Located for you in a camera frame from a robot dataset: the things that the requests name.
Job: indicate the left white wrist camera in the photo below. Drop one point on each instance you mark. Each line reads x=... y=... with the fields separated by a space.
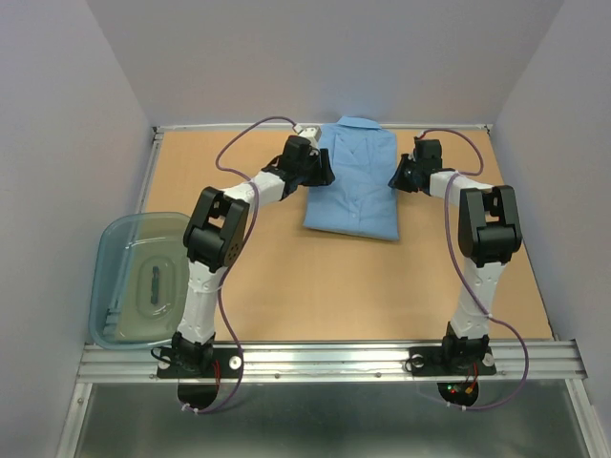
x=311 y=133

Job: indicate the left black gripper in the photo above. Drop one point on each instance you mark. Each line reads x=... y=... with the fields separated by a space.
x=323 y=176

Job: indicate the clear blue plastic bin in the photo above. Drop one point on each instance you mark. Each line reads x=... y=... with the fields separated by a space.
x=140 y=281

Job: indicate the aluminium front rail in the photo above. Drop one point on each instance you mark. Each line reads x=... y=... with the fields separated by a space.
x=268 y=363

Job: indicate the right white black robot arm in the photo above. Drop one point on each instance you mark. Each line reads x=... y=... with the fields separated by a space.
x=488 y=235

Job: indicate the light blue long sleeve shirt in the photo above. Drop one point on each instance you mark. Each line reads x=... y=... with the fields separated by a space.
x=359 y=202

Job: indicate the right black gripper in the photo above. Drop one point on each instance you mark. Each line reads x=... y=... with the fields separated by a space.
x=397 y=179

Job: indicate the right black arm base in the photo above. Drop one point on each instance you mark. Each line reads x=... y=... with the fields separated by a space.
x=433 y=361

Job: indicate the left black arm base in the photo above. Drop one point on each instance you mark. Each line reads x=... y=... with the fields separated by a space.
x=219 y=362

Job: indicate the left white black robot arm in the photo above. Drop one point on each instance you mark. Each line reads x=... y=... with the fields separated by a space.
x=215 y=236

